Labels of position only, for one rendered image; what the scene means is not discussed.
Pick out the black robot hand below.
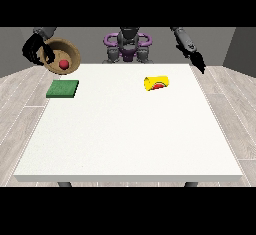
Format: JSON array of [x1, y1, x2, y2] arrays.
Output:
[[175, 43, 207, 75], [21, 33, 56, 67]]

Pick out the brown wooden bowl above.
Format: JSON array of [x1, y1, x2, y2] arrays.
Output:
[[38, 37, 82, 76]]

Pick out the small red ball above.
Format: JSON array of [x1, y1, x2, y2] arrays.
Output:
[[58, 59, 70, 70]]

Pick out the yellow cup with melon print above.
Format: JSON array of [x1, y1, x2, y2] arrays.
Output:
[[143, 75, 170, 92]]

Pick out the green square pad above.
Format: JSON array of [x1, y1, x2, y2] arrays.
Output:
[[45, 79, 80, 99]]

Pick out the grey robot trunk purple rings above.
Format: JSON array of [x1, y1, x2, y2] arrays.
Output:
[[101, 27, 155, 65]]

